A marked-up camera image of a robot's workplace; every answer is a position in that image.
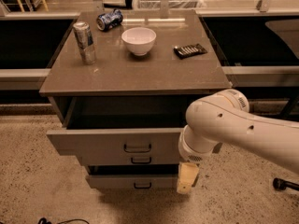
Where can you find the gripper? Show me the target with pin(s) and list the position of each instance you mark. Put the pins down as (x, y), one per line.
(191, 153)

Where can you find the grey top drawer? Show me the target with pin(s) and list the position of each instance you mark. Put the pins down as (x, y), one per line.
(119, 125)

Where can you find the grey drawer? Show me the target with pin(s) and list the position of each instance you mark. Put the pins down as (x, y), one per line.
(119, 125)
(168, 181)
(129, 160)

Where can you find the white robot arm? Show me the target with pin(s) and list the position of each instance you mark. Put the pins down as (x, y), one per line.
(224, 118)

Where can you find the grey bottom drawer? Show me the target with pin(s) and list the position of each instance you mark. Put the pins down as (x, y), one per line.
(168, 181)

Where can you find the grey middle drawer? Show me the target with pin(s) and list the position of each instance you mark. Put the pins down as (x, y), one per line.
(129, 160)

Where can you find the grey drawer cabinet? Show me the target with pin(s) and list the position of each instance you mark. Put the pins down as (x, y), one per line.
(118, 72)

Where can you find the black caster at right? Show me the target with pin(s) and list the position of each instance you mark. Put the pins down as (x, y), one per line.
(280, 184)

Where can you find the dark snack bar packet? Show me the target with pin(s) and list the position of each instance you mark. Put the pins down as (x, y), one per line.
(189, 51)

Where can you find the white ceramic bowl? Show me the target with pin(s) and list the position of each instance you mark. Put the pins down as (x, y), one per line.
(139, 40)

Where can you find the blue soda can lying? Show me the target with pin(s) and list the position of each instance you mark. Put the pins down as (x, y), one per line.
(109, 20)

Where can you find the tall silver drink can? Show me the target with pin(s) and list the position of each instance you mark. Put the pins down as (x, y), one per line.
(84, 39)

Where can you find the wire mesh basket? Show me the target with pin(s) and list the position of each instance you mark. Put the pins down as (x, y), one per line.
(172, 4)

